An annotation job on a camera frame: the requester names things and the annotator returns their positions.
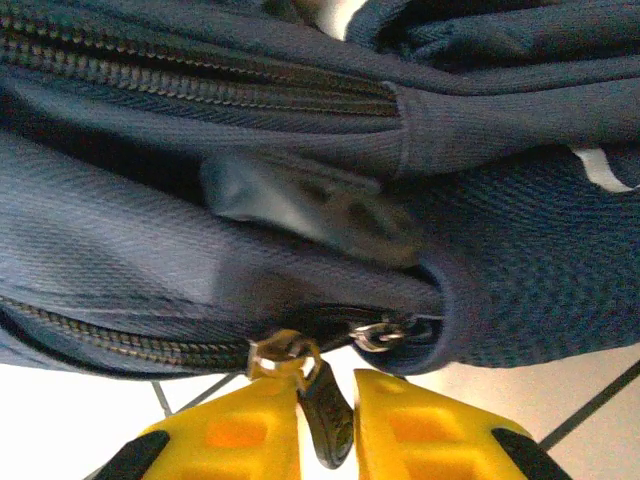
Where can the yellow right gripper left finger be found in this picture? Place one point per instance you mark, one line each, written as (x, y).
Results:
(235, 430)

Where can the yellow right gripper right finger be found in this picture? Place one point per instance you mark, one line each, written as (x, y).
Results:
(425, 435)

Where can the navy blue backpack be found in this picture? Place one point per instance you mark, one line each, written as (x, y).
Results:
(150, 225)

